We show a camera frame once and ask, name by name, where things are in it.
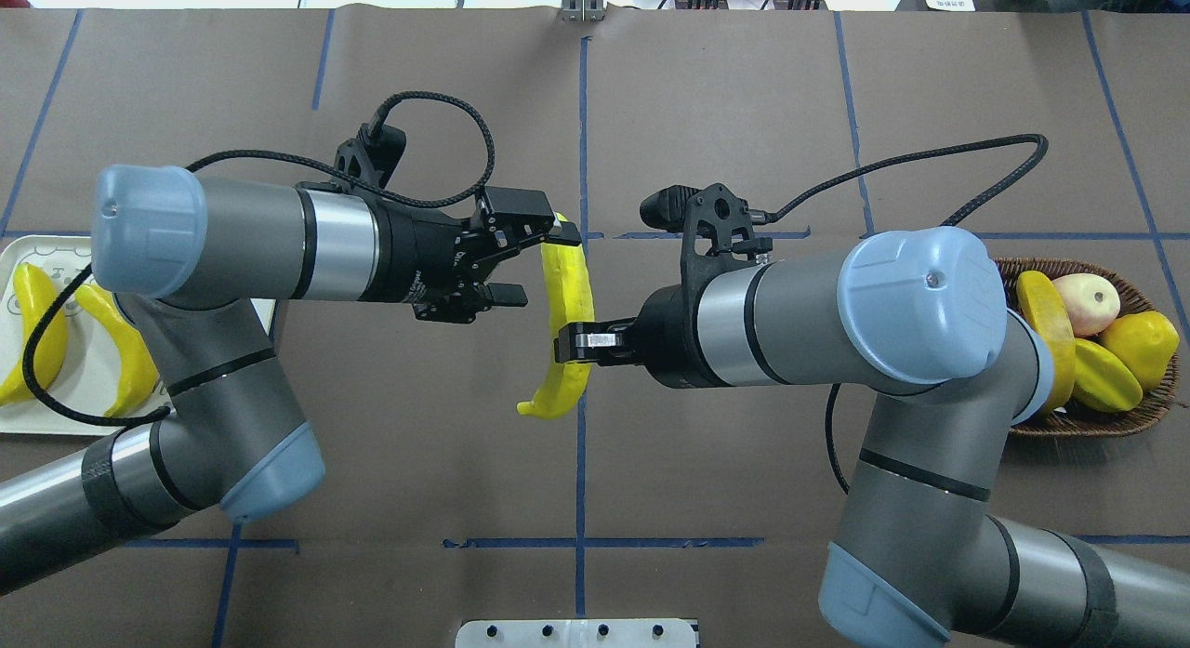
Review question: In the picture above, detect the red yellow apple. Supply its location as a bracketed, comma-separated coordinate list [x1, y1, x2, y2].
[1052, 272, 1121, 336]

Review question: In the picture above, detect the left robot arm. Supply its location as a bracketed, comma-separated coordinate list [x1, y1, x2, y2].
[1, 162, 581, 593]

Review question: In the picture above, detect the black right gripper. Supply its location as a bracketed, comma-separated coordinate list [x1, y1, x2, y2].
[555, 287, 708, 389]

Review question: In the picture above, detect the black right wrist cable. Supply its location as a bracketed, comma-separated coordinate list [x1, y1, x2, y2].
[640, 134, 1050, 496]

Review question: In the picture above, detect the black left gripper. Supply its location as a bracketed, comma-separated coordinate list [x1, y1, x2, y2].
[371, 187, 582, 325]

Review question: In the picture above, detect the white bear print tray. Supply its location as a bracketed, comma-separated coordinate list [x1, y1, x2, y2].
[0, 235, 278, 438]

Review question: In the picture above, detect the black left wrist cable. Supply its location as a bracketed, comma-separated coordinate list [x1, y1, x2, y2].
[20, 92, 497, 430]

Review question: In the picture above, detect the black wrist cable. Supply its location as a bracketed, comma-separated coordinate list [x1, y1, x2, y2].
[20, 92, 497, 430]
[640, 134, 1050, 496]

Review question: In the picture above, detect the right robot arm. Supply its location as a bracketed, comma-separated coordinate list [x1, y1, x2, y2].
[555, 226, 1189, 647]

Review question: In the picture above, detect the yellow mango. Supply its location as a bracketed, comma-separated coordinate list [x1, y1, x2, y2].
[1075, 312, 1179, 414]

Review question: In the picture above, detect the aluminium frame post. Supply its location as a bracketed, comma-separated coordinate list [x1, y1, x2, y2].
[560, 0, 607, 23]

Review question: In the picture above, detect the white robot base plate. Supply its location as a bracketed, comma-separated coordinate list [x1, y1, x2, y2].
[455, 617, 701, 647]

